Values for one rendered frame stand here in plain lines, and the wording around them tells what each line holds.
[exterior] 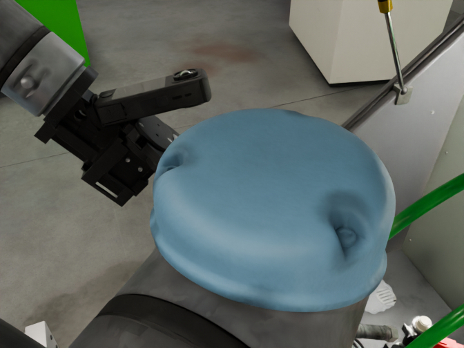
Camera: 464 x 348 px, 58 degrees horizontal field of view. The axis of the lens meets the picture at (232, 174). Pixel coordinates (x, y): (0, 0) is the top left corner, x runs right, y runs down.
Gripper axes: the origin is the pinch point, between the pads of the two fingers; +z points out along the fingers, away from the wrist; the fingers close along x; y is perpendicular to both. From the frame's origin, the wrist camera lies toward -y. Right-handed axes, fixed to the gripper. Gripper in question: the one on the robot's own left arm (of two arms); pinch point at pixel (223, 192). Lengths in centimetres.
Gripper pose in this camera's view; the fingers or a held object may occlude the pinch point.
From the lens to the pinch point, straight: 48.8
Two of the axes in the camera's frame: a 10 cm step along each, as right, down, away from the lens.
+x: 1.2, 4.5, -8.8
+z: 7.0, 5.9, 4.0
